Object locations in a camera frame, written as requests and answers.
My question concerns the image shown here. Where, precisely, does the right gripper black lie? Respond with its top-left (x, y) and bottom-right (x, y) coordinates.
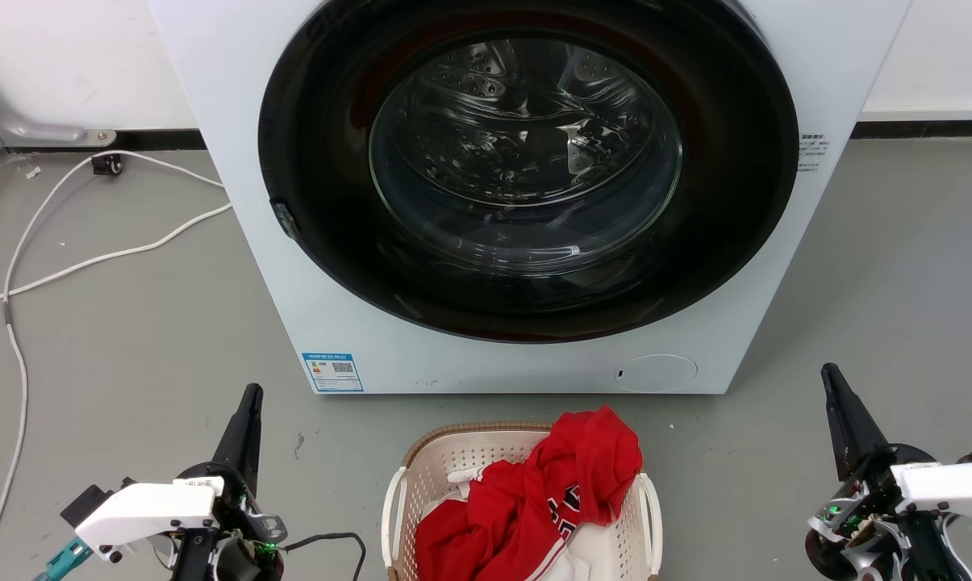
top-left (804, 363), bottom-right (972, 581)

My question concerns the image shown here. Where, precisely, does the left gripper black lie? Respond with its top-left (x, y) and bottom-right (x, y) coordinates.
top-left (167, 383), bottom-right (289, 581)

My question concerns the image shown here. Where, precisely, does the beige plastic laundry basket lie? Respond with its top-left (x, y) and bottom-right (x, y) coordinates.
top-left (381, 420), bottom-right (664, 581)

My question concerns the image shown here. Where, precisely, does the blue energy label sticker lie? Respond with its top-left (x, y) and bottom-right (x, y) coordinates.
top-left (302, 352), bottom-right (365, 394)

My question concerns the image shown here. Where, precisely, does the white front-load washing machine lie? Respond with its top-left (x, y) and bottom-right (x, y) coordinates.
top-left (148, 0), bottom-right (912, 396)

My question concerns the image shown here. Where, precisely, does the round white filter cover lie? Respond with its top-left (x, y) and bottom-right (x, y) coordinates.
top-left (613, 354), bottom-right (699, 394)

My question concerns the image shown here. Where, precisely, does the round black washer door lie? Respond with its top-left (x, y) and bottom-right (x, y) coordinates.
top-left (257, 0), bottom-right (800, 344)

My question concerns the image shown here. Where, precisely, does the grey washer door latch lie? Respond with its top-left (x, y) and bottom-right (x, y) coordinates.
top-left (270, 199), bottom-right (299, 240)

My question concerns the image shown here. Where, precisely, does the red sports jersey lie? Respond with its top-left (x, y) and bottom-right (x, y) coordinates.
top-left (415, 406), bottom-right (644, 581)

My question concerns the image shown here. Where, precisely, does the small printed text label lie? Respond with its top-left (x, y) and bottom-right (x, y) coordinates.
top-left (798, 133), bottom-right (831, 173)

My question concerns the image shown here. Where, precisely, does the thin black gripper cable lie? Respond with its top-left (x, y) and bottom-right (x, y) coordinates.
top-left (282, 532), bottom-right (368, 581)

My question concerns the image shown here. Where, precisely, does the white drain hose cable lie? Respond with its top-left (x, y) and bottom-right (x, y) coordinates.
top-left (0, 149), bottom-right (226, 578)

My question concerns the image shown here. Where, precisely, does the white power cable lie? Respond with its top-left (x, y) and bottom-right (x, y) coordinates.
top-left (0, 202), bottom-right (234, 311)

